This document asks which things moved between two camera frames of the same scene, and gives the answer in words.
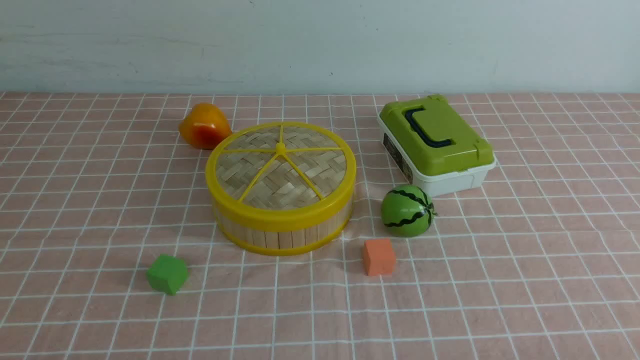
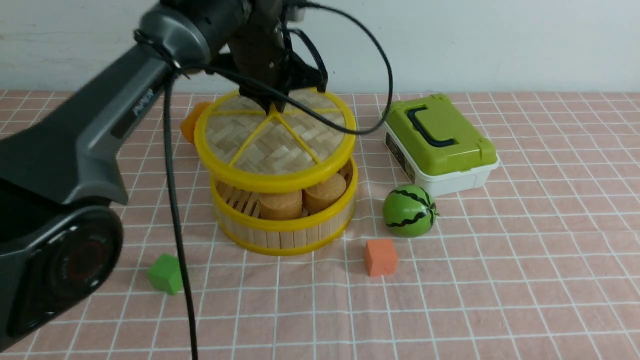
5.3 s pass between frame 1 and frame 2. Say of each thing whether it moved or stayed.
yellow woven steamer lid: moved
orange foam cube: stayed
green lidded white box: stayed
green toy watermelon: stayed
